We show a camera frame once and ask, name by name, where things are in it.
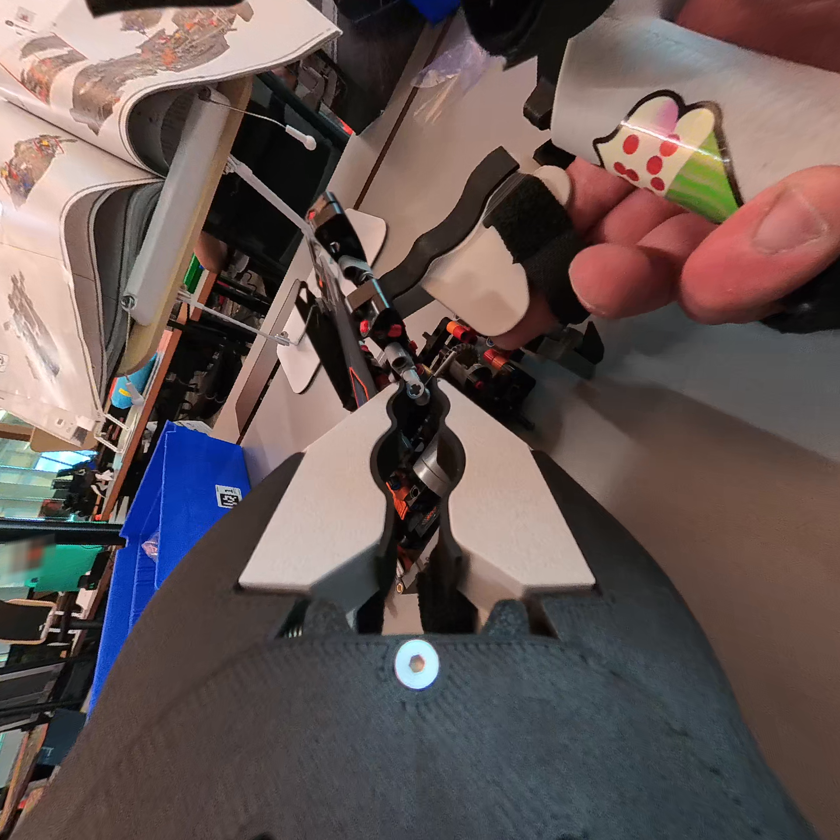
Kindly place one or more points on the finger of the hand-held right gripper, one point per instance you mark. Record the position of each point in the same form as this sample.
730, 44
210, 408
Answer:
453, 223

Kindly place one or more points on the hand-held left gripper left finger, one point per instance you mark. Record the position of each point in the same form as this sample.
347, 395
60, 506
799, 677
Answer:
315, 518

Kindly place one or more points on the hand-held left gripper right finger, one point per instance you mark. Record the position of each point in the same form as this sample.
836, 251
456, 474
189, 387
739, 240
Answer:
525, 518

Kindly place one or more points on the black lego sub-assembly red pins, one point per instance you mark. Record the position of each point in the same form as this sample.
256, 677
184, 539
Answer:
485, 380

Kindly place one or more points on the large lego vehicle model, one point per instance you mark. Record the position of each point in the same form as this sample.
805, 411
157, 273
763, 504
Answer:
341, 367

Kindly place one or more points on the open lego instruction booklet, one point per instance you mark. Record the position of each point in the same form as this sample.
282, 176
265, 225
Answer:
39, 229

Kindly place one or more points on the person's right hand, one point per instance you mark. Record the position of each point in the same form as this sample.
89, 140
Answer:
722, 262

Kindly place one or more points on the plain blue plastic bin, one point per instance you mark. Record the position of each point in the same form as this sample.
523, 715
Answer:
121, 623

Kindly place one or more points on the cyan bottle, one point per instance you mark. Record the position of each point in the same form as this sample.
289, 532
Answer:
134, 377

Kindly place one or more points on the black metal pole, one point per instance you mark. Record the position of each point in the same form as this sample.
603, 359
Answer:
65, 533

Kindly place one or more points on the teal container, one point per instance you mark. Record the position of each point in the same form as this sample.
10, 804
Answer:
69, 564

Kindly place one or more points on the white book stand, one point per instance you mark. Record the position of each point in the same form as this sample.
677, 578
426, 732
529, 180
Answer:
177, 197

